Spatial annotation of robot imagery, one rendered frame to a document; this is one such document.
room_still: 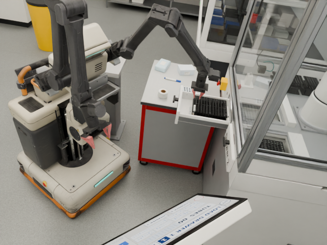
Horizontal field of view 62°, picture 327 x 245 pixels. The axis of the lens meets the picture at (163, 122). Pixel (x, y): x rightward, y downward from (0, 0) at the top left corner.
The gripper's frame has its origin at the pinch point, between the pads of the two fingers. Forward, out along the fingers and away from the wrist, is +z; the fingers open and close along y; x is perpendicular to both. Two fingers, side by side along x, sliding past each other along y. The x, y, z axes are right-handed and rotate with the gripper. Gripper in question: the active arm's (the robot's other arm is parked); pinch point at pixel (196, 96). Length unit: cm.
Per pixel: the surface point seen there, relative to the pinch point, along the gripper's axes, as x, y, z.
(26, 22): -225, 262, 91
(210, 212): 89, -8, -20
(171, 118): -13.6, 14.3, 34.4
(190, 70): -59, 7, 18
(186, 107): -5.1, 5.2, 14.1
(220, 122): 8.4, -17.4, 9.2
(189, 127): -14.1, -0.7, 39.5
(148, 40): -264, 81, 103
